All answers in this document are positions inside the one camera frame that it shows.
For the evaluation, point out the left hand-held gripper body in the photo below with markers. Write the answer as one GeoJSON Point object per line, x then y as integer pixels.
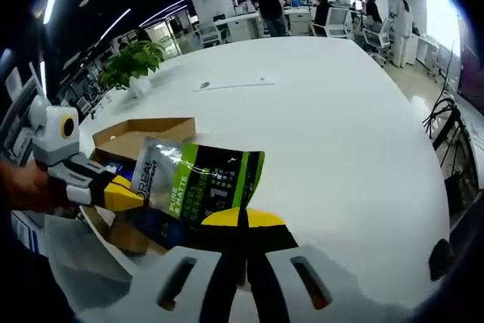
{"type": "Point", "coordinates": [56, 137]}

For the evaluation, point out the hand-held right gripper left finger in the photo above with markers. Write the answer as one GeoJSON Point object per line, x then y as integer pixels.
{"type": "Point", "coordinates": [177, 285]}

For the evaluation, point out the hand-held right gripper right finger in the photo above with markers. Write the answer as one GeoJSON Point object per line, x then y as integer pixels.
{"type": "Point", "coordinates": [302, 281]}

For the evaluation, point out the brown cardboard shoe box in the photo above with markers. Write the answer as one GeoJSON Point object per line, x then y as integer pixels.
{"type": "Point", "coordinates": [125, 143]}

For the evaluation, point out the person's left hand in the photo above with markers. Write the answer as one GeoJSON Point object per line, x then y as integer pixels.
{"type": "Point", "coordinates": [34, 187]}

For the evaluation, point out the small black table device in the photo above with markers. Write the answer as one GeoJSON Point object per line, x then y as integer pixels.
{"type": "Point", "coordinates": [96, 111]}

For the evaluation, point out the blue white striped board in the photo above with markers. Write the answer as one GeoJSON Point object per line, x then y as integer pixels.
{"type": "Point", "coordinates": [26, 230]}

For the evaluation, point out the green potted plant white pot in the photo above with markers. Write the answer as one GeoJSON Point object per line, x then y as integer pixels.
{"type": "Point", "coordinates": [132, 62]}

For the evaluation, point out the white office chair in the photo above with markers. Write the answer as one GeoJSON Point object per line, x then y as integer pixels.
{"type": "Point", "coordinates": [378, 35]}
{"type": "Point", "coordinates": [334, 20]}
{"type": "Point", "coordinates": [211, 33]}

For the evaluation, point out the large purple monitor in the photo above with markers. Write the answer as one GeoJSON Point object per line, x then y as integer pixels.
{"type": "Point", "coordinates": [472, 73]}

